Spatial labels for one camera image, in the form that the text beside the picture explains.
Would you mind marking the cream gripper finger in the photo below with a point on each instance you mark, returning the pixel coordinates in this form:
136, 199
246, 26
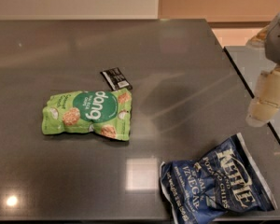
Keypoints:
266, 102

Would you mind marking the blue Kettle chip bag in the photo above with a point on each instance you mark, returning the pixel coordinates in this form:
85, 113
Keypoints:
225, 179

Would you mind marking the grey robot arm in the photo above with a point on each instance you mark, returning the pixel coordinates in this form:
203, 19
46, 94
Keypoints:
269, 39

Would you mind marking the green Dang rice chip bag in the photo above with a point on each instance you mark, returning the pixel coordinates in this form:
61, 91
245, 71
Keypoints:
107, 113

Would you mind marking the small black snack packet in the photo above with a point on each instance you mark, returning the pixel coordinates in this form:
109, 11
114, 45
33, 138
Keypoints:
116, 80

